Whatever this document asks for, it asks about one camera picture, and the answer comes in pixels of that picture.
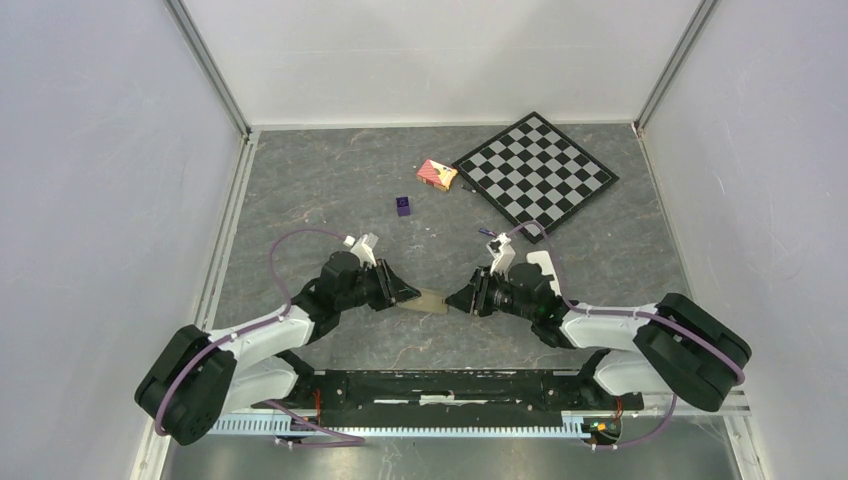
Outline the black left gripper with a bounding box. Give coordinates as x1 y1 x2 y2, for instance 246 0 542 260
337 257 420 312

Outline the black and white chessboard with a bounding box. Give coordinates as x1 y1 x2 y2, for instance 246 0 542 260
452 112 618 244

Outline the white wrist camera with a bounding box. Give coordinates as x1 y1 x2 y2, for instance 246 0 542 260
486 233 515 275
343 233 379 268

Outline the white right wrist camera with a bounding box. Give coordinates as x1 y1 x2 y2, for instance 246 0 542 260
486 233 515 275

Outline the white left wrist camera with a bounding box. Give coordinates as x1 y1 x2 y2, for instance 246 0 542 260
343 233 379 268

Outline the purple plastic block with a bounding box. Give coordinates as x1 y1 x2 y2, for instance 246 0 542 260
395 196 411 217

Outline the red playing card box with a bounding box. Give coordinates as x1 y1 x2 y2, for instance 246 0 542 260
416 159 458 192

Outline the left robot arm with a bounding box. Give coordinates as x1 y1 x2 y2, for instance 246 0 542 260
134 251 422 446

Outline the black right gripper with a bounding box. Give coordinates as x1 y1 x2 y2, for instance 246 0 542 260
444 266 536 322

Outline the red and white remote control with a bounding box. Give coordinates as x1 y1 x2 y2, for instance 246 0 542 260
526 250 562 297

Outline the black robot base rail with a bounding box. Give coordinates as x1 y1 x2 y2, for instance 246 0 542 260
231 351 647 442

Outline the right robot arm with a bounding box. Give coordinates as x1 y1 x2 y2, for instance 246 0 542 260
446 260 752 412

